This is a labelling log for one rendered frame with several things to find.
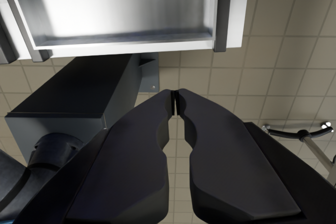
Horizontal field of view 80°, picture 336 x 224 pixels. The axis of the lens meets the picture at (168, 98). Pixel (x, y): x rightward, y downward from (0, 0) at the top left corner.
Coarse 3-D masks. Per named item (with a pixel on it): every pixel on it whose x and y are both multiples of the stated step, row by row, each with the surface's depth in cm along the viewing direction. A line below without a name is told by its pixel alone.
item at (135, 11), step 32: (32, 0) 29; (64, 0) 29; (96, 0) 29; (128, 0) 29; (160, 0) 29; (192, 0) 29; (32, 32) 28; (64, 32) 31; (96, 32) 31; (128, 32) 31; (160, 32) 31; (192, 32) 31
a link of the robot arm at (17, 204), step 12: (36, 168) 45; (24, 180) 40; (36, 180) 42; (12, 192) 37; (24, 192) 39; (0, 204) 36; (12, 204) 37; (24, 204) 38; (0, 216) 36; (12, 216) 36
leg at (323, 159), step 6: (306, 138) 136; (306, 144) 135; (312, 144) 131; (312, 150) 129; (318, 150) 126; (318, 156) 124; (324, 156) 122; (324, 162) 119; (330, 162) 118; (330, 168) 115
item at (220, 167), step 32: (192, 96) 11; (192, 128) 9; (224, 128) 8; (192, 160) 7; (224, 160) 7; (256, 160) 7; (192, 192) 7; (224, 192) 6; (256, 192) 6; (288, 192) 6
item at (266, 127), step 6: (264, 126) 150; (324, 126) 150; (330, 126) 145; (270, 132) 145; (276, 132) 144; (282, 132) 143; (288, 132) 142; (300, 132) 140; (306, 132) 138; (312, 132) 141; (318, 132) 140; (324, 132) 141; (294, 138) 141; (300, 138) 139
